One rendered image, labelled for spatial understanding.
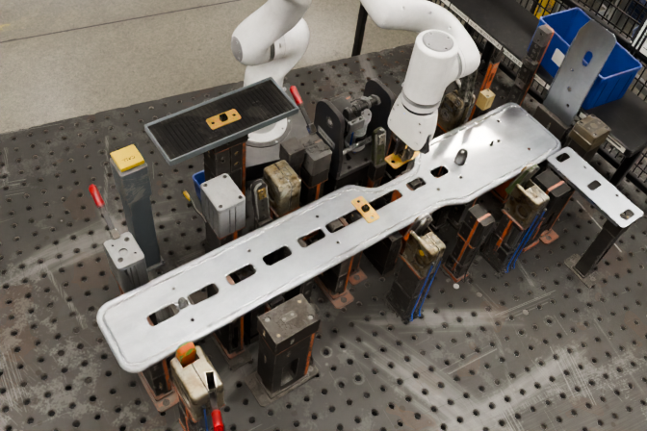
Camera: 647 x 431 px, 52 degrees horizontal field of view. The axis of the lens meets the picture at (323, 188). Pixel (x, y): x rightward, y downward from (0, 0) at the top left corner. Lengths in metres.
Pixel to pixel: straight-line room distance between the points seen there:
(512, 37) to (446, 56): 1.08
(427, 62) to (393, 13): 0.14
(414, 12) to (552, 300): 1.08
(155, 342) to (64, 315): 0.47
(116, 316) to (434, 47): 0.90
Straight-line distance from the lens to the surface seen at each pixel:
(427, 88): 1.35
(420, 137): 1.44
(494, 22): 2.41
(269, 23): 1.83
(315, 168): 1.77
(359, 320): 1.93
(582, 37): 2.04
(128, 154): 1.65
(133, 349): 1.55
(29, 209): 2.21
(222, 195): 1.62
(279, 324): 1.53
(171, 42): 3.76
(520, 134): 2.08
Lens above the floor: 2.39
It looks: 51 degrees down
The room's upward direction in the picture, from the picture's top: 9 degrees clockwise
